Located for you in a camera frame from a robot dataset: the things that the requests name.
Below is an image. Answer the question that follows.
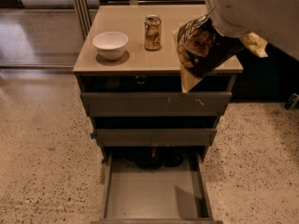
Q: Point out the brown sea salt chip bag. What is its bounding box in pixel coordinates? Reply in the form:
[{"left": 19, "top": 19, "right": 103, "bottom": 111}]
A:
[{"left": 172, "top": 15, "right": 268, "bottom": 93}]

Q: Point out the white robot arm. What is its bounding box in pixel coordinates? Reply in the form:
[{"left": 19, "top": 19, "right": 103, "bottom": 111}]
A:
[{"left": 205, "top": 0, "right": 299, "bottom": 60}]

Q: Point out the grey top drawer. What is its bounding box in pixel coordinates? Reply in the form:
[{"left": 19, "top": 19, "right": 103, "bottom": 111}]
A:
[{"left": 80, "top": 91, "right": 232, "bottom": 117}]

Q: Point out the grey middle drawer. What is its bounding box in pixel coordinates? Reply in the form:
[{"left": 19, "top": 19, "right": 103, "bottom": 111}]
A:
[{"left": 93, "top": 128, "right": 217, "bottom": 147}]

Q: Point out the beige cabinet counter top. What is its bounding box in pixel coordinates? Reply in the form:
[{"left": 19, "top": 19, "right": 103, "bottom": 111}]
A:
[{"left": 72, "top": 4, "right": 244, "bottom": 77}]

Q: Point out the grey open bottom drawer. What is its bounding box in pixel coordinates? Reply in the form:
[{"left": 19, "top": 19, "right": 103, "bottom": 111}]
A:
[{"left": 91, "top": 149, "right": 223, "bottom": 224}]

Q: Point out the gold soda can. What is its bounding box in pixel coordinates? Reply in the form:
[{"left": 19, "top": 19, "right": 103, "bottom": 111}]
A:
[{"left": 144, "top": 15, "right": 162, "bottom": 50}]

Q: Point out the white ceramic bowl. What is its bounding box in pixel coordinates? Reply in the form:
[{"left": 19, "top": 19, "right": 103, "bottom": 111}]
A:
[{"left": 93, "top": 32, "right": 128, "bottom": 61}]

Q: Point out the dark object on floor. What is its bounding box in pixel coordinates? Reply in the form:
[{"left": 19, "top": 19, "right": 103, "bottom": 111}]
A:
[{"left": 284, "top": 93, "right": 299, "bottom": 110}]

